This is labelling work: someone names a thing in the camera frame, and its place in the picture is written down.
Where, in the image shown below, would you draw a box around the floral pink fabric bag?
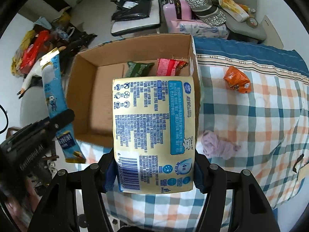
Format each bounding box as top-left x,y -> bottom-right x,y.
168,20 -> 229,39

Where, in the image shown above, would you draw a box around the pink suitcase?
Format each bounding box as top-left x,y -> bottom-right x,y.
161,0 -> 192,33

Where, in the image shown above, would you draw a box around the red snack bag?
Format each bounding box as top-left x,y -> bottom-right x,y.
156,58 -> 188,77

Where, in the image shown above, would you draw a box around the white board against wall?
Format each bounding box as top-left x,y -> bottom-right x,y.
261,15 -> 284,49

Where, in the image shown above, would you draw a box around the small brown cardboard piece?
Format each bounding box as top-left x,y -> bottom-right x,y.
297,163 -> 309,181

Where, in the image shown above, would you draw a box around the light grey plastic chair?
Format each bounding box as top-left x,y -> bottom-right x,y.
20,86 -> 49,127

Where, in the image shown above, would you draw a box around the black white patterned bag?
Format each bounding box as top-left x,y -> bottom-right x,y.
185,0 -> 226,26

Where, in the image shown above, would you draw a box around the open cardboard box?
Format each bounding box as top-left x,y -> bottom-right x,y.
66,34 -> 201,155

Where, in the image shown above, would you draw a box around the green snack bag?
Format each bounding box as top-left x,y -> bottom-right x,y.
125,62 -> 154,78

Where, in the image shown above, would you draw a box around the pink cloth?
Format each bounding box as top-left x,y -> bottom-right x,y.
199,130 -> 241,160

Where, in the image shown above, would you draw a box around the yellow cloth pile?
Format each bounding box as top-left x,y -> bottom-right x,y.
10,30 -> 36,77

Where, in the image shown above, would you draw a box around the plaid checkered quilt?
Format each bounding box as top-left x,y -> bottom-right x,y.
74,58 -> 309,232

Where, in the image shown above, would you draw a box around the black plastic bag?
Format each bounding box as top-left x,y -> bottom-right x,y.
110,0 -> 152,21

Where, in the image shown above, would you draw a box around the yellow white snack bag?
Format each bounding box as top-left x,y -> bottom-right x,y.
219,0 -> 249,23

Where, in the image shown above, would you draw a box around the yellow blue milk carton box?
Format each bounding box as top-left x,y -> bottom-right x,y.
112,76 -> 196,194

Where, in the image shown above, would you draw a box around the person's left hand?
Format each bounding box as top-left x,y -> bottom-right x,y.
5,197 -> 32,231

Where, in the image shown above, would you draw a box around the white leather chair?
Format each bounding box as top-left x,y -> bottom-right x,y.
110,0 -> 161,37

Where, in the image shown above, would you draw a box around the long blue snack packet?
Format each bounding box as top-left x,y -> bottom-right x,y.
39,48 -> 86,163

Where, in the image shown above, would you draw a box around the orange snack bag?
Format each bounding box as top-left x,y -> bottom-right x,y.
224,66 -> 251,94

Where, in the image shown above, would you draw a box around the white goose plush toy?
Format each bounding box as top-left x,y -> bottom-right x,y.
17,60 -> 42,99

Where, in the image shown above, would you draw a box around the tape roll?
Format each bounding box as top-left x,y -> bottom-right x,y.
246,17 -> 258,28

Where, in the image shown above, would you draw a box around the grey fabric chair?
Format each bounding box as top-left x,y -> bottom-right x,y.
223,0 -> 266,42

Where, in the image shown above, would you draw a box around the red plastic bag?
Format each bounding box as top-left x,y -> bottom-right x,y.
20,30 -> 50,74

